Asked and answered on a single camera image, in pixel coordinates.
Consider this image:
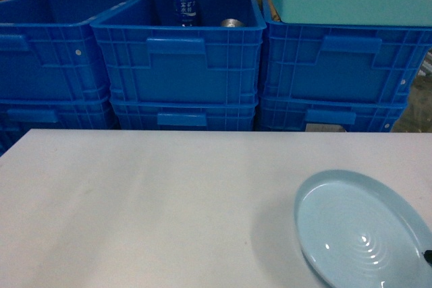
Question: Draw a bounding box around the clear water bottle blue label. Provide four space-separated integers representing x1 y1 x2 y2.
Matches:
173 0 197 27

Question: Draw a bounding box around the blue crate top middle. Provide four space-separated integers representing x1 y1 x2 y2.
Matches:
90 0 265 105

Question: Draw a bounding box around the blue crate bottom left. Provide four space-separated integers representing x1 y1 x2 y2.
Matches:
1 97 119 154

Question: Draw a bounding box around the metal can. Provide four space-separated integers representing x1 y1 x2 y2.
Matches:
220 18 245 28

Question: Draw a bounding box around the white table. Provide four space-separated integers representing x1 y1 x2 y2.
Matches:
1 129 431 287

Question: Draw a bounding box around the blue crate top right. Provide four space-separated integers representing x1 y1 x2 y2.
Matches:
259 0 431 105

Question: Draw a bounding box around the blue crate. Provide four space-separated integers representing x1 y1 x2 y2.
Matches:
1 97 119 154
111 100 258 132
1 0 129 101
259 0 431 105
254 96 408 132
90 0 265 105

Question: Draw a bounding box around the blue crate top left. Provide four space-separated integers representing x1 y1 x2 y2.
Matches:
1 0 129 101

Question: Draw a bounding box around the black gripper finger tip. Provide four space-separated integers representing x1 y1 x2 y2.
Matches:
423 250 432 264

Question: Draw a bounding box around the blue crate bottom right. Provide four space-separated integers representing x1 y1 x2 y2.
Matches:
254 96 408 132

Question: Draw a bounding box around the blue crate bottom middle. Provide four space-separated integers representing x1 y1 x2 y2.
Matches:
111 100 258 132

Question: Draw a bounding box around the light blue round tray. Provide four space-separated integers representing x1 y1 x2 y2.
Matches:
294 170 431 287

